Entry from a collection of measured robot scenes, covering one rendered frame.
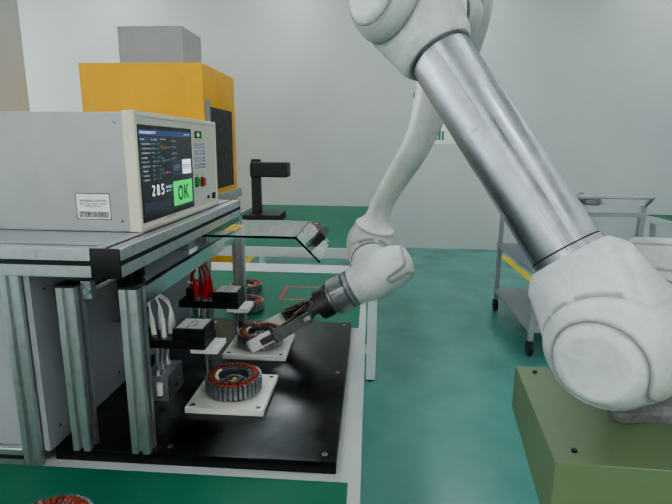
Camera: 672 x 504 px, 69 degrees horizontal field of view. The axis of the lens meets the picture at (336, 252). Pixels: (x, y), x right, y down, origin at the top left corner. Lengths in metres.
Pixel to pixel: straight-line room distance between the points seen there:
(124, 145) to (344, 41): 5.54
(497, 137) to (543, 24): 5.92
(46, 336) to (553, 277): 0.77
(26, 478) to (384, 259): 0.77
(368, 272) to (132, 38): 4.32
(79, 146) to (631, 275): 0.85
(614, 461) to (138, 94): 4.53
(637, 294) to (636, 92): 6.31
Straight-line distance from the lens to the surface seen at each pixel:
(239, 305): 1.22
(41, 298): 0.91
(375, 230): 1.24
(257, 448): 0.90
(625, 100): 6.90
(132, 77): 4.87
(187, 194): 1.12
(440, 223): 6.35
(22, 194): 1.02
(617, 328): 0.65
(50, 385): 0.96
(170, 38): 5.05
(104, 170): 0.93
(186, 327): 1.00
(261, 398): 1.01
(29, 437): 0.99
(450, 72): 0.80
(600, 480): 0.80
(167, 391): 1.06
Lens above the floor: 1.27
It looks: 12 degrees down
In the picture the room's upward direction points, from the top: 1 degrees clockwise
